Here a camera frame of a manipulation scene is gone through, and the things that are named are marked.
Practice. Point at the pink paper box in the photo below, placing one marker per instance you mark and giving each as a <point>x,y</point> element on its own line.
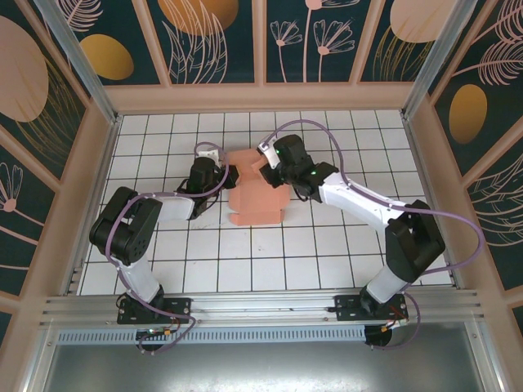
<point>257,204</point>

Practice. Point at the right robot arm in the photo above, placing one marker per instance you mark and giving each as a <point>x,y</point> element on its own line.
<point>412,245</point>

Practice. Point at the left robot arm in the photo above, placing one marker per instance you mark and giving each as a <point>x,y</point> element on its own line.
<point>122,237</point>

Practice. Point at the small circuit board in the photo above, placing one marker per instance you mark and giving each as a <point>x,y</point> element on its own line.
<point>153,331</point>

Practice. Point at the grey metal sheet panel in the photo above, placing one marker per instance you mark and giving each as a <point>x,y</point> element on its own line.
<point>261,367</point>

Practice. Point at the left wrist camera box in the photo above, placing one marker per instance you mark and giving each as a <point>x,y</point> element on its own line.
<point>208,155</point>

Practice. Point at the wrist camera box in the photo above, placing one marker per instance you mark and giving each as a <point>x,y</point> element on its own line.
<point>208,155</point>
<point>267,153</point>

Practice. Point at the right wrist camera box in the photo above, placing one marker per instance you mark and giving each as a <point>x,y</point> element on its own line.
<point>267,153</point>

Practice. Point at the thin aluminium side rail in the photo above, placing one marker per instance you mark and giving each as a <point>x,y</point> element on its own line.
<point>97,196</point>
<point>422,163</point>

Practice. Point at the wide aluminium frame rail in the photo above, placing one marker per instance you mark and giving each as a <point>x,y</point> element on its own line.
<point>261,304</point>

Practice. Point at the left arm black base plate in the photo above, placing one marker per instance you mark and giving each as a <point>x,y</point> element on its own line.
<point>180,308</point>

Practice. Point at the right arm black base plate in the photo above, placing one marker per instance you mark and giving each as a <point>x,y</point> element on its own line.
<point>347,308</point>

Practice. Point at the aluminium corner post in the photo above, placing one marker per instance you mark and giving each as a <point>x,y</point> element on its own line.
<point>433,61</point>
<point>79,61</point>

